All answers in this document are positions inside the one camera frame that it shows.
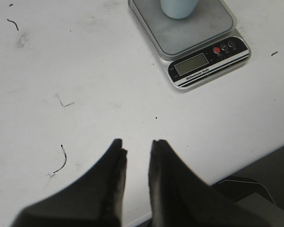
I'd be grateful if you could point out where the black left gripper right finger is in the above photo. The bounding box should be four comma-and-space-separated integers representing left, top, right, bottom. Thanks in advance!
149, 140, 284, 227

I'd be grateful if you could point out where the silver digital kitchen scale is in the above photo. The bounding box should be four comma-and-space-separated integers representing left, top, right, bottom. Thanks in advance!
128, 0, 251, 89

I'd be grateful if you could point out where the dark chair under table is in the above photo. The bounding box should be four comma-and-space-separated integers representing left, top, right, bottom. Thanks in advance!
212, 176, 275, 204

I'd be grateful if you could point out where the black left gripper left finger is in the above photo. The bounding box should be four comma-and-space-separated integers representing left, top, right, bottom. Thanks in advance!
12, 139, 127, 227

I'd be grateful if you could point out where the light blue plastic cup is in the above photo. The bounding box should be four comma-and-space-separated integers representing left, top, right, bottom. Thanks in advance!
160, 0, 199, 19

